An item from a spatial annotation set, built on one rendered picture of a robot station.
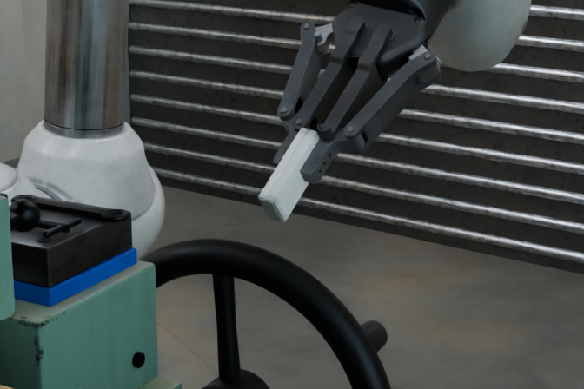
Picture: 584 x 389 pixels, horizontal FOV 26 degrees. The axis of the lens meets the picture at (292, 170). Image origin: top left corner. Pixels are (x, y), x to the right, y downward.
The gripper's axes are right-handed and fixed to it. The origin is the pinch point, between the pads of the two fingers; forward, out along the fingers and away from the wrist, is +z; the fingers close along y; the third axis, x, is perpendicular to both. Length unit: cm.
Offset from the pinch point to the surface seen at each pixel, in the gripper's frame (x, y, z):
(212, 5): 222, -210, -165
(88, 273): -9.2, -4.0, 16.5
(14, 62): 256, -307, -138
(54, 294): -11.4, -3.6, 19.4
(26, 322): -12.6, -3.2, 22.2
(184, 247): 1.9, -6.3, 8.0
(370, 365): 6.7, 10.3, 9.8
